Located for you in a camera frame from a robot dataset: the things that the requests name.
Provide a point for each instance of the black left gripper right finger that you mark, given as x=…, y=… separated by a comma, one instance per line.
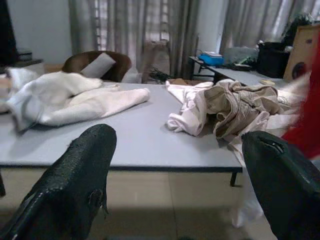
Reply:
x=287, y=190

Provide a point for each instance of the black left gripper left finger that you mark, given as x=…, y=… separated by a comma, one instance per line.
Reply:
x=65, y=190

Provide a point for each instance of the red garment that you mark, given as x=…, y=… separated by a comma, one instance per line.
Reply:
x=310, y=112

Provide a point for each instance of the cream fleece jacket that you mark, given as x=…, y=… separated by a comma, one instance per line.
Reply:
x=75, y=105

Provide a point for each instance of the light grey table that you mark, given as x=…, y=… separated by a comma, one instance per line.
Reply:
x=140, y=140

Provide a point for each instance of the beige stitched garment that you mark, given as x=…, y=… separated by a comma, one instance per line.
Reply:
x=240, y=100

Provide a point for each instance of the grey long table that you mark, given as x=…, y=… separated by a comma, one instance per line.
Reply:
x=240, y=76

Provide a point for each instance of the grey pillow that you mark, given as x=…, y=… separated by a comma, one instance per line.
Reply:
x=97, y=66

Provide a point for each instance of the brown chair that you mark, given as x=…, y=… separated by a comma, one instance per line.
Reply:
x=75, y=60

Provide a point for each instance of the black bin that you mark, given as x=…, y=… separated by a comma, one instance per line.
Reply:
x=272, y=60

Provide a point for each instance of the white printed shirt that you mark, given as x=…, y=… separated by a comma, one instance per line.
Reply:
x=190, y=100

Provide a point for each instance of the wooden speaker box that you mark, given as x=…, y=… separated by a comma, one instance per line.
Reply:
x=300, y=50

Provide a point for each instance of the blue box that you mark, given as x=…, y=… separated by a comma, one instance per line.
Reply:
x=210, y=60

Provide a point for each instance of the dark green plant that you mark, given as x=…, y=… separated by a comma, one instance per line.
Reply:
x=297, y=21

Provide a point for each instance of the grey sheer curtain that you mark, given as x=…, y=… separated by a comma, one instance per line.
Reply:
x=125, y=25
x=250, y=20

